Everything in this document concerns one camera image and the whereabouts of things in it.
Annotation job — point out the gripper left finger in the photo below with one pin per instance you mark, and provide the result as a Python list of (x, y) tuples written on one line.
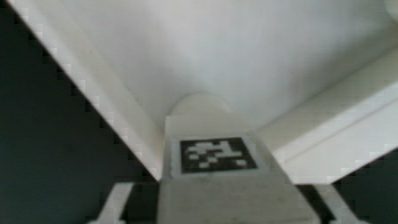
[(112, 209)]

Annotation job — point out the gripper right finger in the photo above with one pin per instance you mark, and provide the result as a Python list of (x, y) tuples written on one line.
[(336, 204)]

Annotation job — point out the white square table top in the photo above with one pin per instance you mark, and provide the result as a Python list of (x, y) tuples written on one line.
[(263, 51)]

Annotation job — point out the white U-shaped fence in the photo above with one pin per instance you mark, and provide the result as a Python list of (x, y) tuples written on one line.
[(338, 131)]

